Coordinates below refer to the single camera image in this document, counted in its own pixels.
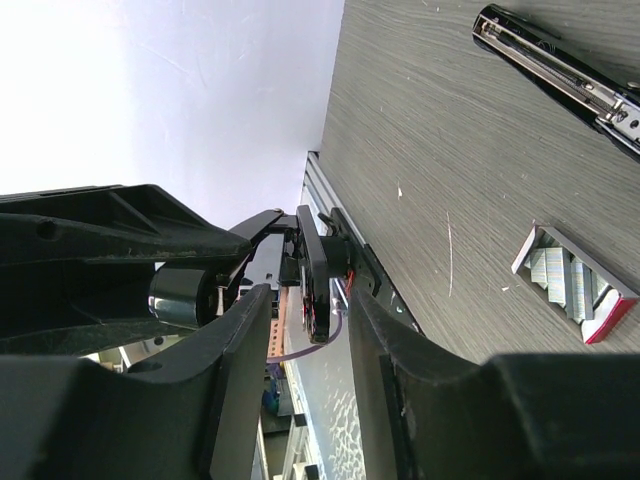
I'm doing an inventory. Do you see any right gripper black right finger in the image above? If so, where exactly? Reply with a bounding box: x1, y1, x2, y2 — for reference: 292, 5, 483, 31
349, 289, 639, 479

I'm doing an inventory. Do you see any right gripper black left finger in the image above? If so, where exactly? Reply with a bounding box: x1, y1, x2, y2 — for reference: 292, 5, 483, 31
1, 284, 272, 479

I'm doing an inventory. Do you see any black stapler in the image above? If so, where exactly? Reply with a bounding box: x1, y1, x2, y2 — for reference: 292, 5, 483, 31
472, 4, 639, 161

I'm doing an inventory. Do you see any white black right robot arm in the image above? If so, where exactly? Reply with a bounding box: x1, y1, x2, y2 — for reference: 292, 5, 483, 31
1, 185, 639, 479

